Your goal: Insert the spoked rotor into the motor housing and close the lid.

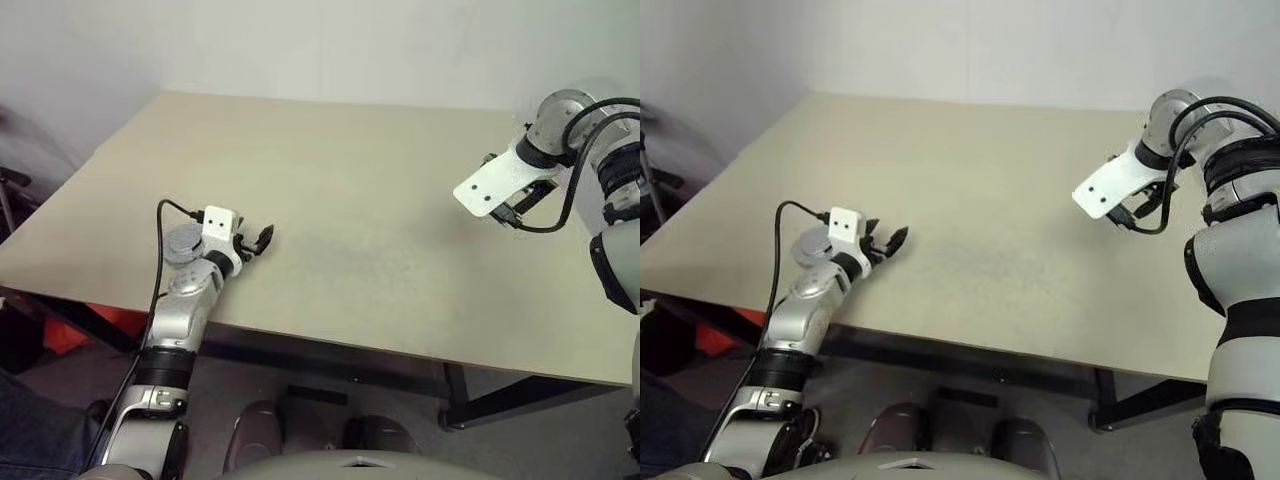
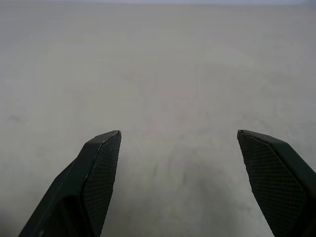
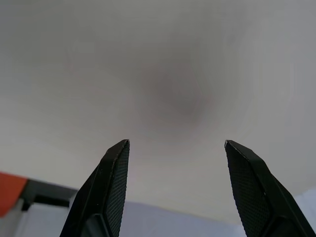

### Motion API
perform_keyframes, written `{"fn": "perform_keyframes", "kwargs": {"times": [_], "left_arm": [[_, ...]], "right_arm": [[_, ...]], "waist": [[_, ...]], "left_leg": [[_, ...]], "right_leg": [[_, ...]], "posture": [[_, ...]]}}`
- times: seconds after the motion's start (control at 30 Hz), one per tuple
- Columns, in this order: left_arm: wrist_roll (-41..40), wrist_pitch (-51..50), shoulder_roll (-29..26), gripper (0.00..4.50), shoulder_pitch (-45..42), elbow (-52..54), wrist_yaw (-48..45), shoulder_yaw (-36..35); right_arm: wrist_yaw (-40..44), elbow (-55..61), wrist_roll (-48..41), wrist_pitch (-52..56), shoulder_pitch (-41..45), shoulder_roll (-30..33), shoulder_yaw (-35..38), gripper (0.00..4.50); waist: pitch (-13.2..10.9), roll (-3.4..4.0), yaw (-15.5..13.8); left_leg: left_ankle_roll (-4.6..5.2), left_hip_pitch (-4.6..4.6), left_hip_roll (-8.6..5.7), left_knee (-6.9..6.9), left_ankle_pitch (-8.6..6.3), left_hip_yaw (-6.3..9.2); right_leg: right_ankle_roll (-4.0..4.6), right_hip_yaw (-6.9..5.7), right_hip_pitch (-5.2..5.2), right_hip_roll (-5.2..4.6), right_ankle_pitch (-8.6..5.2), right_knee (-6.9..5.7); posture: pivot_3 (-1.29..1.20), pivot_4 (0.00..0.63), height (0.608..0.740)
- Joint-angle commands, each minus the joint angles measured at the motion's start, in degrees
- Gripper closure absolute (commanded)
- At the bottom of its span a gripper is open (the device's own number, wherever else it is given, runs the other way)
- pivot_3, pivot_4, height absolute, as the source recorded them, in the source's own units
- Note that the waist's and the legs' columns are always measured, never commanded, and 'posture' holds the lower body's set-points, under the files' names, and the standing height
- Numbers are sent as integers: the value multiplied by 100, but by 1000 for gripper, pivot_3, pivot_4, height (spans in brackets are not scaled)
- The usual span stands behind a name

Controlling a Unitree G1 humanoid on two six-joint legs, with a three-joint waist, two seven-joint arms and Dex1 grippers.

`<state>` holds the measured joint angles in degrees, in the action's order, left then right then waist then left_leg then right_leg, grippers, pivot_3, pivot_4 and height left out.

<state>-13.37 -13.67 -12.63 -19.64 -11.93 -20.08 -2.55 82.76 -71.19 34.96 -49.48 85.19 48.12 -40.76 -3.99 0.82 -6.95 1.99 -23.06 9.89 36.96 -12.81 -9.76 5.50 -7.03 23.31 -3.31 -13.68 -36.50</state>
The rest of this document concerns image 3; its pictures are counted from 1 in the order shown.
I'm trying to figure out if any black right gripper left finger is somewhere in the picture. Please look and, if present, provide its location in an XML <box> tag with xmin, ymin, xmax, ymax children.
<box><xmin>59</xmin><ymin>139</ymin><xmax>130</xmax><ymax>237</ymax></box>

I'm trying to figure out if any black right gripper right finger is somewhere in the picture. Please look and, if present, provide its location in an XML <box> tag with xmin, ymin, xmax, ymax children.
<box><xmin>224</xmin><ymin>139</ymin><xmax>316</xmax><ymax>237</ymax></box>

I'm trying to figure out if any red object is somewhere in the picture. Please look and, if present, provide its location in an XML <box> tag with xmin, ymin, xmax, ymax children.
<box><xmin>0</xmin><ymin>171</ymin><xmax>28</xmax><ymax>218</ymax></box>

